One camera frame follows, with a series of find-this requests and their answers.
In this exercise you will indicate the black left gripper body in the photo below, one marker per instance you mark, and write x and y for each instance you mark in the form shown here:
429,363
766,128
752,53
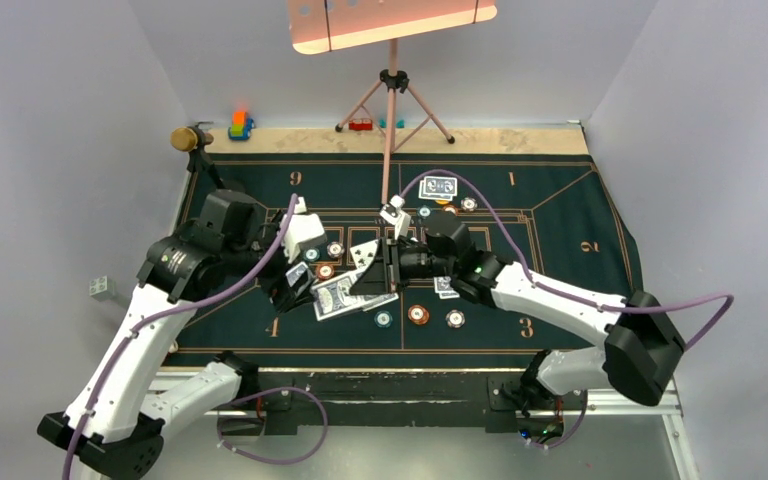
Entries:
277,287

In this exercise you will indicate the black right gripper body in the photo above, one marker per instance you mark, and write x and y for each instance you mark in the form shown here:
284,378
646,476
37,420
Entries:
401,264

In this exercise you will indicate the red chips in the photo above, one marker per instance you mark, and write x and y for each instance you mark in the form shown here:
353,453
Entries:
324,271
451,209

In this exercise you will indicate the green chips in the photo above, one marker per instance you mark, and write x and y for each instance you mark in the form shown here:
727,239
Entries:
424,212
311,255

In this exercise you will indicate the blue playing card deck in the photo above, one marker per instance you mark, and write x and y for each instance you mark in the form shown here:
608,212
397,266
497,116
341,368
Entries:
332,298

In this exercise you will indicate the red yellow poker chip stack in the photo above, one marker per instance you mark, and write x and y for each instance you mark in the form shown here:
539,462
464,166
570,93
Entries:
418,314

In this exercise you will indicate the face up clubs card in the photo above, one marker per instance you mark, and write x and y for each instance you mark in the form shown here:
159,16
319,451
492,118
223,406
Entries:
363,255

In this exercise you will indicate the green poker chip stack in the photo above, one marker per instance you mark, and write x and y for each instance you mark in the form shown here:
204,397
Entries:
383,319

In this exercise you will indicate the blue backed playing card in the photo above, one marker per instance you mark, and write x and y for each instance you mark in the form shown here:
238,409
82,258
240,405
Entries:
443,288

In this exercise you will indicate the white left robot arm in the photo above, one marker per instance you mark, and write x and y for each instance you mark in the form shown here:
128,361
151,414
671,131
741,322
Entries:
114,428

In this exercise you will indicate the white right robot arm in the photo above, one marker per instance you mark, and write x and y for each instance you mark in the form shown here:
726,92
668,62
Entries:
634,348

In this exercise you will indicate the dark green poker mat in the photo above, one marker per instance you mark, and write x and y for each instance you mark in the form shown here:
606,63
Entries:
554,208

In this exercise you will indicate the teal toy block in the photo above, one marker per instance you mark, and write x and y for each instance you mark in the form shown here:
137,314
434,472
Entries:
400,124

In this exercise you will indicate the red toy block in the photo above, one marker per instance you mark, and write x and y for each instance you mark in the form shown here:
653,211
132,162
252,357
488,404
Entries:
361,124

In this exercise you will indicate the colourful toy block car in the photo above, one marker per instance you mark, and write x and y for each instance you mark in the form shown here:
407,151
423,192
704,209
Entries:
241,126

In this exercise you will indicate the grey toy brick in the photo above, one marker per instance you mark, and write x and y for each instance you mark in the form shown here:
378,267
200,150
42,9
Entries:
103,289

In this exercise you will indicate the pink tripod music stand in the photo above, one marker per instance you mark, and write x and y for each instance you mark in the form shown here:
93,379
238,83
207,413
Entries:
319,27

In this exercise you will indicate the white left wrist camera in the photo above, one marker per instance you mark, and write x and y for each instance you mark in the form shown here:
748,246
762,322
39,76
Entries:
305,231

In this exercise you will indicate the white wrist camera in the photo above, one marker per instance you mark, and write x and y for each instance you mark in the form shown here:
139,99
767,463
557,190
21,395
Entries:
305,231
393,214

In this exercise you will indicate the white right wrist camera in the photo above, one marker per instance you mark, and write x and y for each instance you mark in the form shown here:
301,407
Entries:
393,214

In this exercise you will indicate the aluminium frame rail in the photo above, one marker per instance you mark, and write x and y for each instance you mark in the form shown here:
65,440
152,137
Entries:
177,394

